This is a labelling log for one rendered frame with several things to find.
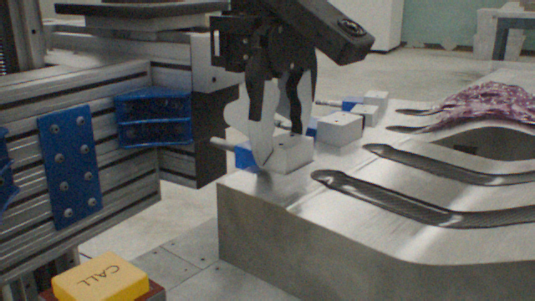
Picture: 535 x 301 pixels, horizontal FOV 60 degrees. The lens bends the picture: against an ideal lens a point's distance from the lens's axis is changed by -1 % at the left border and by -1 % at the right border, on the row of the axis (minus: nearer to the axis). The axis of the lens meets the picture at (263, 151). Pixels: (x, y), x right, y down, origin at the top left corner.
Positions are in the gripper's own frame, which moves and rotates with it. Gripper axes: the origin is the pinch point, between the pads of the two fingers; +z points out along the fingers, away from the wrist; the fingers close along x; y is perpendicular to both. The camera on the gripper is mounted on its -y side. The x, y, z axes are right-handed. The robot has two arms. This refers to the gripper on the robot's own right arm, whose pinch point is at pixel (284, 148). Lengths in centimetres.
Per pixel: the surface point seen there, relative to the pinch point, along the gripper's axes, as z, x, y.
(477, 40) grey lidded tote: 65, -638, 161
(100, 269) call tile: 6.9, 20.3, 4.9
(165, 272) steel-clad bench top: 10.6, 13.6, 4.5
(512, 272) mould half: 0.3, 8.3, -25.0
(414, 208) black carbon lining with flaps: 2.8, -0.8, -14.6
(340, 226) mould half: 2.2, 7.3, -11.6
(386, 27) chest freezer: 51, -595, 274
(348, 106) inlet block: 4.7, -34.9, 12.2
